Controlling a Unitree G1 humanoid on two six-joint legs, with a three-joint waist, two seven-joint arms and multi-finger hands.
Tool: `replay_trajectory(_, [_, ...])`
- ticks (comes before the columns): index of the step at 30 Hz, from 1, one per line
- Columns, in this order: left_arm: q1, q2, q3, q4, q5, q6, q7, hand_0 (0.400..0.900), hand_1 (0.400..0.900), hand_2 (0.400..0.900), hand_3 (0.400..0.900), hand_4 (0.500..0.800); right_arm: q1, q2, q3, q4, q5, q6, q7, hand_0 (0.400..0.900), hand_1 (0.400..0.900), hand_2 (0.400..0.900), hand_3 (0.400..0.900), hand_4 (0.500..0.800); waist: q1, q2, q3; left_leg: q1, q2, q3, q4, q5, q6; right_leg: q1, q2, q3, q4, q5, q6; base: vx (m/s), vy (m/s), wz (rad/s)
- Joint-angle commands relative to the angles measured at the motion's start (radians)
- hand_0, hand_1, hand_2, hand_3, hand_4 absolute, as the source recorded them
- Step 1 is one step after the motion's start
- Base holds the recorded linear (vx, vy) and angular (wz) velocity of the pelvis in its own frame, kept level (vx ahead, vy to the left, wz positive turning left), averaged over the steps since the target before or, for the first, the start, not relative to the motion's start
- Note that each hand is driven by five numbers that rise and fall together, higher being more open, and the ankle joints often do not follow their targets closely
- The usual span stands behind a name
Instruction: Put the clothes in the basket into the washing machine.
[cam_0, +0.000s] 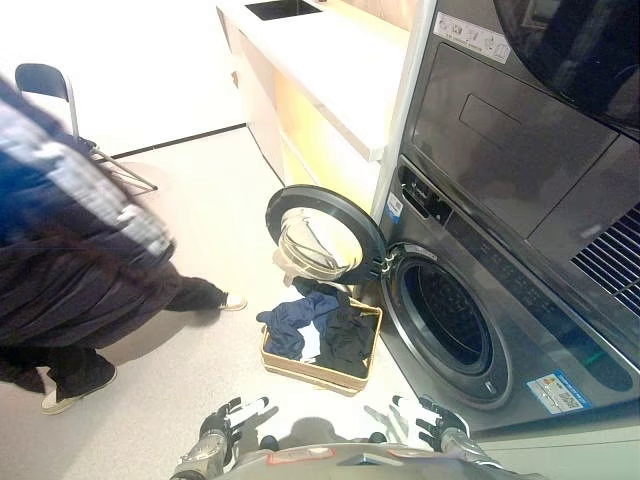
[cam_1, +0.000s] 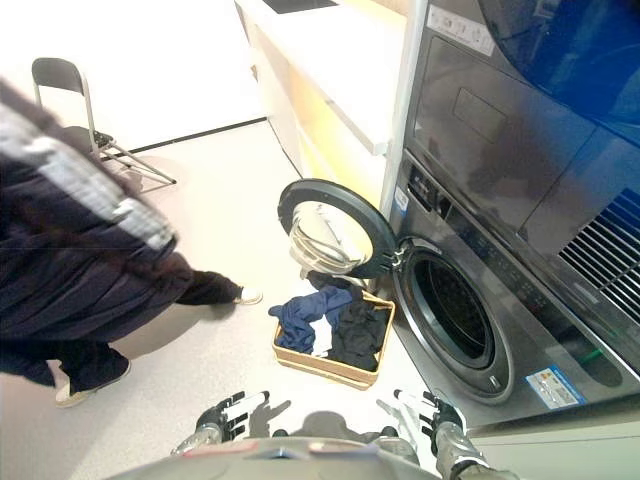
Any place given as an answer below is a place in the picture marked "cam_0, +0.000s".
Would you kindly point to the round washing machine door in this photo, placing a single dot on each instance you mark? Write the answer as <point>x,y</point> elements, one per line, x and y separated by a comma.
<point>320,235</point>

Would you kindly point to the dark grey washing machine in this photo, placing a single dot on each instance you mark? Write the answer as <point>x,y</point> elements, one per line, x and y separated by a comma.
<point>505,320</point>

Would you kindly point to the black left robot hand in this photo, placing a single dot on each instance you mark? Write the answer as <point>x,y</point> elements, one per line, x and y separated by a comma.
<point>227,419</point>

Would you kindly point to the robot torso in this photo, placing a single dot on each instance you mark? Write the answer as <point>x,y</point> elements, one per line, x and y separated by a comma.
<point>360,460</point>

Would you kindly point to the navy blue garment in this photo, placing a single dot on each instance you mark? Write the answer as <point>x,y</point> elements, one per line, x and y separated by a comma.
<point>295,320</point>

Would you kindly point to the dark grey dryer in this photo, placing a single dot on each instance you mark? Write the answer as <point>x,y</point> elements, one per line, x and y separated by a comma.
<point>525,100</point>

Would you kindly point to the person in dark clothes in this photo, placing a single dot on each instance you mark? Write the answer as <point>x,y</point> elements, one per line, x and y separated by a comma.
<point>75,250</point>

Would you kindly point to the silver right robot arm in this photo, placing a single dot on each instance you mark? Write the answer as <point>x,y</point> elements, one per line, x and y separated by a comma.
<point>462,447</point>

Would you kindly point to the white counter cabinet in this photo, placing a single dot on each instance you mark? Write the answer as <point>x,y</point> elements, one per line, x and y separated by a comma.
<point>310,80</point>

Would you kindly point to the woven laundry basket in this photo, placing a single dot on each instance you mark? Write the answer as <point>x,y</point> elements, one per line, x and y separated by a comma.
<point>320,372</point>

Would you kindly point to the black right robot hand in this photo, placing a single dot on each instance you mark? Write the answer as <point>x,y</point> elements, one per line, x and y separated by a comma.
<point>425,420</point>

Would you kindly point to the black robot foot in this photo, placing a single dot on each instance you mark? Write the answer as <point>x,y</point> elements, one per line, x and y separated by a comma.
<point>268,442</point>
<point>377,438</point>

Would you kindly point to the blue folding chair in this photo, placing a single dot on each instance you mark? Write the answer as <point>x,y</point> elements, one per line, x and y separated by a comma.
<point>65,115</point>

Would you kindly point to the white garment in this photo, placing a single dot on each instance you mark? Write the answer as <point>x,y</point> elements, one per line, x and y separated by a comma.
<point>310,342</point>

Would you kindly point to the black garment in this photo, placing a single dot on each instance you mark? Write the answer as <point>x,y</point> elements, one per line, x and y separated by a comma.
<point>345,345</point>

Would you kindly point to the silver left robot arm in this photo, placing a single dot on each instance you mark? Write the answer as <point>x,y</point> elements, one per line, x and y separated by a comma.
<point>202,452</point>

